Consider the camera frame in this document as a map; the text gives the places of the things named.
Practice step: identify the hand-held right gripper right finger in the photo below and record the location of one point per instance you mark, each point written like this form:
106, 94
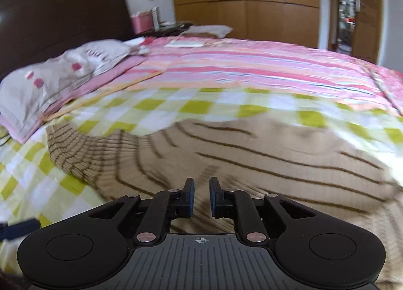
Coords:
213, 198

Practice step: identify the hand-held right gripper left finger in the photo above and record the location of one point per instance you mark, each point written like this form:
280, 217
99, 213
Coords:
190, 198

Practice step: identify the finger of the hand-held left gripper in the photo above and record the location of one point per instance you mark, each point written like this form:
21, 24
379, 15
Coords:
22, 228

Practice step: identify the beige brown-striped knit sweater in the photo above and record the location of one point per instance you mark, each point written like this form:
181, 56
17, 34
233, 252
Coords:
252, 164

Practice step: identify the yellow-green checked bed sheet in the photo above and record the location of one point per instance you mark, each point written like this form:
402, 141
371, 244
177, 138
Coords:
126, 110

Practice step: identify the pink striped blanket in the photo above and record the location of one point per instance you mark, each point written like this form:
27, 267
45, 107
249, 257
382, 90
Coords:
252, 63

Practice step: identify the grey pillow with pink spots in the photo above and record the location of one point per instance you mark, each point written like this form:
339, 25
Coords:
47, 88

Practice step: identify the white flat book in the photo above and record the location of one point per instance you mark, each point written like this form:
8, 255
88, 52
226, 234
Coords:
185, 43

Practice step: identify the white folded cloth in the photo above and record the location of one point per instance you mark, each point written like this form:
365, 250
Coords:
207, 30

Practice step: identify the dark wooden nightstand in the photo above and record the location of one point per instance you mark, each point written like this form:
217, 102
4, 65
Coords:
170, 30

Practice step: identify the pink plastic basket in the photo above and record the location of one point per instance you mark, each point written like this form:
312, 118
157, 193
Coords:
141, 22

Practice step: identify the wooden wardrobe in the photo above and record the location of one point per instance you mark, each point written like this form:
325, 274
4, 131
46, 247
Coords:
252, 3

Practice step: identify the dark wooden headboard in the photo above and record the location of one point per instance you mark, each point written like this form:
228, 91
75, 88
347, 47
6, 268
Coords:
63, 16

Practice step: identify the wooden door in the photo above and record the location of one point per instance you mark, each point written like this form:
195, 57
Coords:
365, 25

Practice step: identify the wooden door frame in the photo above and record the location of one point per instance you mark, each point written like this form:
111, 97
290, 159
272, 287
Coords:
333, 10

